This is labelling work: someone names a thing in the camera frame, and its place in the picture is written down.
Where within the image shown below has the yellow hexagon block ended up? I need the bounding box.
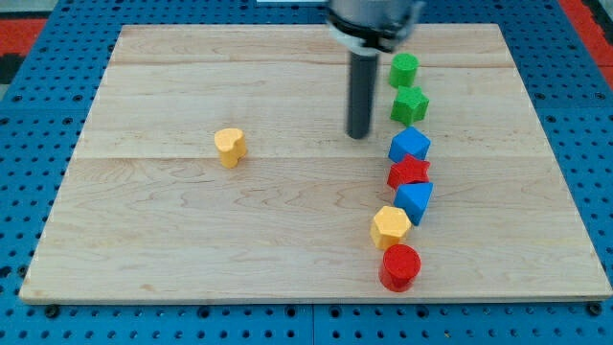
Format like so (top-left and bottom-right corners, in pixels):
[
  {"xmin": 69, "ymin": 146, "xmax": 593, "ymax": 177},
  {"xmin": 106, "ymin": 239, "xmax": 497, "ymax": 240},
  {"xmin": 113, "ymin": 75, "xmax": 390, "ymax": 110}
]
[{"xmin": 370, "ymin": 206, "xmax": 413, "ymax": 250}]

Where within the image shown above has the red cylinder block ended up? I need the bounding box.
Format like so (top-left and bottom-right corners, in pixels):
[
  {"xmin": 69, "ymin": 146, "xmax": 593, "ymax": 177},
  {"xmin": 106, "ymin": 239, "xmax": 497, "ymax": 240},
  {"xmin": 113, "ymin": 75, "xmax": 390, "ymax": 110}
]
[{"xmin": 378, "ymin": 244, "xmax": 421, "ymax": 292}]

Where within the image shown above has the red star block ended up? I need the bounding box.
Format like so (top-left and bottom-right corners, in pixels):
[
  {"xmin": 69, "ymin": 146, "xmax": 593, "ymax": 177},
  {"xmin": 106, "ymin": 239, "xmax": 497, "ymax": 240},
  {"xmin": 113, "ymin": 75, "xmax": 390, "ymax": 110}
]
[{"xmin": 387, "ymin": 153, "xmax": 430, "ymax": 190}]

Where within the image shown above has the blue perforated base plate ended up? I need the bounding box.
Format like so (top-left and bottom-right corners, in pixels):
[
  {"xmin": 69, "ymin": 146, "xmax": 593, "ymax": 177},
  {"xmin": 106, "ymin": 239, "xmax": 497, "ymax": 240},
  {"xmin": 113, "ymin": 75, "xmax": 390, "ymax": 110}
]
[{"xmin": 1, "ymin": 1, "xmax": 612, "ymax": 344}]

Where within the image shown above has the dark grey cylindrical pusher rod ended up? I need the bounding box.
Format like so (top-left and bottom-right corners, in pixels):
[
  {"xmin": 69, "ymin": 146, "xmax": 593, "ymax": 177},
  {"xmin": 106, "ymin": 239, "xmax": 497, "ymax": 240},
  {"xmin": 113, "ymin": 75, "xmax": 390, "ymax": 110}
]
[{"xmin": 346, "ymin": 53, "xmax": 378, "ymax": 140}]

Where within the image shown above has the yellow heart block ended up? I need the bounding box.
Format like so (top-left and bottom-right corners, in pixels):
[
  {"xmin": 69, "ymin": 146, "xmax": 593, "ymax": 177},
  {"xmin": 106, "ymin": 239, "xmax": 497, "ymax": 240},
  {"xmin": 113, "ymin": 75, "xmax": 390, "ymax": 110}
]
[{"xmin": 214, "ymin": 127, "xmax": 247, "ymax": 169}]

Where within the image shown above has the green cylinder block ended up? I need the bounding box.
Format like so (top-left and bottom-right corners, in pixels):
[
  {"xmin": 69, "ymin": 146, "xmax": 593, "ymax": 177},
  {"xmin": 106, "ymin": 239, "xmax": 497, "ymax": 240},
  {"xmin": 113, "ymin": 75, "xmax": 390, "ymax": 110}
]
[{"xmin": 388, "ymin": 53, "xmax": 420, "ymax": 88}]

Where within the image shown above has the light wooden board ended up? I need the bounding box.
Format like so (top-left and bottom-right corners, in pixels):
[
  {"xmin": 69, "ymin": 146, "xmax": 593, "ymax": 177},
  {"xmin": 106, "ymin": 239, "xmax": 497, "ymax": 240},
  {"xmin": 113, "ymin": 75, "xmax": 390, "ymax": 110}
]
[{"xmin": 19, "ymin": 24, "xmax": 612, "ymax": 305}]

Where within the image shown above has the green star block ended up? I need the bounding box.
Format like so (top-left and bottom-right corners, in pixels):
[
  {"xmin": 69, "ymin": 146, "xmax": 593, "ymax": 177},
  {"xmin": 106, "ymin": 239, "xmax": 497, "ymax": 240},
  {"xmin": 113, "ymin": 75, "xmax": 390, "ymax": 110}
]
[{"xmin": 390, "ymin": 86, "xmax": 429, "ymax": 127}]

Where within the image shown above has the blue cube block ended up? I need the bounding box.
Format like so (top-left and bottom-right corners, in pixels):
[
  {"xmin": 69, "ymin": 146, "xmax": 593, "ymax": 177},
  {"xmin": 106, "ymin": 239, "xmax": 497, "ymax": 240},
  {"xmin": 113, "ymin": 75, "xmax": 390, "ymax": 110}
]
[{"xmin": 388, "ymin": 126, "xmax": 431, "ymax": 163}]

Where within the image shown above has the blue triangle block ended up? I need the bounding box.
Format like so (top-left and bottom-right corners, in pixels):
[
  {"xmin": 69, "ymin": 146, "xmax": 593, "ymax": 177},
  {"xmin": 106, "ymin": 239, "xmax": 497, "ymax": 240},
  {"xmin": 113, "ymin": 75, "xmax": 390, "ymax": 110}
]
[{"xmin": 394, "ymin": 182, "xmax": 434, "ymax": 226}]

